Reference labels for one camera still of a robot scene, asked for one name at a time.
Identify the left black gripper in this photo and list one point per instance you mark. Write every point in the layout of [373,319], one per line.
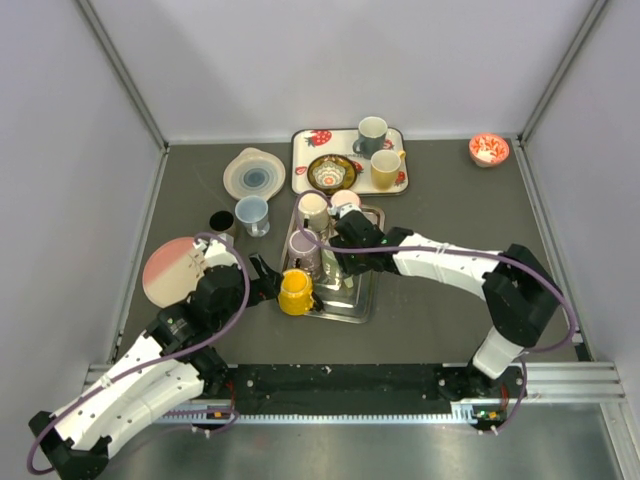
[262,289]

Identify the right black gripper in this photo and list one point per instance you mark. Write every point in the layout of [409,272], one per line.
[349,267]

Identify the yellow mug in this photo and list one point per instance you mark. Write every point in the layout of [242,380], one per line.
[297,296]

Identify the green mug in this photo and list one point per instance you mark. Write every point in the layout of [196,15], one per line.
[332,260]

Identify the light blue mug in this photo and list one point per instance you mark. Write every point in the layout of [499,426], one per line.
[252,212]

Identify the small brown mug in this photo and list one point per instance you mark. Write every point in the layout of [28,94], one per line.
[223,223]

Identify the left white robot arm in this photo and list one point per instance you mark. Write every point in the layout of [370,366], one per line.
[171,362]

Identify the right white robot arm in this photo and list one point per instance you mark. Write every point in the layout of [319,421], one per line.
[519,293]

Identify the pink mug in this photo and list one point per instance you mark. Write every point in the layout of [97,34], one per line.
[343,198]

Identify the cream mug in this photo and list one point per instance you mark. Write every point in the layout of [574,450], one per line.
[312,209]

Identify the purple mug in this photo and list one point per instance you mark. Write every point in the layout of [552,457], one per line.
[303,253]

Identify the mustard mug on tray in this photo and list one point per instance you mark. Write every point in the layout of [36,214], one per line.
[385,166]

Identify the grey-blue mug on tray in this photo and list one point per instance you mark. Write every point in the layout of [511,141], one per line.
[372,132]

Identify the dark patterned small bowl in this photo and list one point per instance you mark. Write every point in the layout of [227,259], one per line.
[332,173]

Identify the steel tray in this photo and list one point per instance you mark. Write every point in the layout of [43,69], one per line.
[345,300]

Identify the pink cream plate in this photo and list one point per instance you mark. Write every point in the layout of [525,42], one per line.
[172,272]

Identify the strawberry pattern tray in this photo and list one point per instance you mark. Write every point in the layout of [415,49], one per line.
[309,144]

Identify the red patterned bowl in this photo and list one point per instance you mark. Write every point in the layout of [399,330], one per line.
[488,150]

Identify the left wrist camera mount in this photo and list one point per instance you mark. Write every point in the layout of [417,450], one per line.
[209,253]

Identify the translucent blue-ring plate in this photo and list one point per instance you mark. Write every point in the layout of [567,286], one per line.
[254,172]

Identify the grey cable duct rail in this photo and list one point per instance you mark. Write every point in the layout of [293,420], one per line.
[464,412]

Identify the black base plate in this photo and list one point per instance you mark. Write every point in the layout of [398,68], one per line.
[359,389]

